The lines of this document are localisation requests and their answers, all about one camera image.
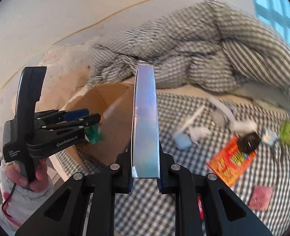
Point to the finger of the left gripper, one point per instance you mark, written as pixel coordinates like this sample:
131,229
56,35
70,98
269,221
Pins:
65,127
57,116

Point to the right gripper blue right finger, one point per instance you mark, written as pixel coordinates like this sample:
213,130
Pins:
163,181

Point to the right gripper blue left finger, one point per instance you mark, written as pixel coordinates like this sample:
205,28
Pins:
128,171

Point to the green sachet pack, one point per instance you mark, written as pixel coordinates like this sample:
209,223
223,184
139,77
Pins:
93,134

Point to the comic book box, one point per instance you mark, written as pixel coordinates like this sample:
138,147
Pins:
145,159

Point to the clear plastic bottle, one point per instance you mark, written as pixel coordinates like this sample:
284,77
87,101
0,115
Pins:
219,118

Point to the white curved tube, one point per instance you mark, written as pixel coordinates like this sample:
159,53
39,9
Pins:
225,109

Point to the pink rose tin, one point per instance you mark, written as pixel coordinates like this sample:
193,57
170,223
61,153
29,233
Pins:
260,198

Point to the person's left hand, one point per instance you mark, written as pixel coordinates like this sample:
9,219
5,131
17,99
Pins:
38,185

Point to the cardboard box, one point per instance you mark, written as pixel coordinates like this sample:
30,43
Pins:
114,102

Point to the black Nescafe box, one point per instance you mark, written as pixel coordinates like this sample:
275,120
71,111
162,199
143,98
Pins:
200,208

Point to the light blue earbuds case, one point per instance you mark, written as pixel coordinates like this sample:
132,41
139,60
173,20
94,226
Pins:
182,141

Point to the white rabbit figurine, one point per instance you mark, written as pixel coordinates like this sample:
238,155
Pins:
198,133

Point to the white fleece left sleeve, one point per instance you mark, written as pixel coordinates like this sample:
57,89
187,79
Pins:
21,202

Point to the orange red snack packet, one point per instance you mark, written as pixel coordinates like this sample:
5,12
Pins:
229,163

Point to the blue pocket tissue pack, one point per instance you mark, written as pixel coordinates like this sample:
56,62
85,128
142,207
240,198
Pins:
269,137

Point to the grey green pillow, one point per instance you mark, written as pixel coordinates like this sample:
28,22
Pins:
261,92

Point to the gingham duvet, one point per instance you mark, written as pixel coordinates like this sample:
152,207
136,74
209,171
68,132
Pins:
209,44

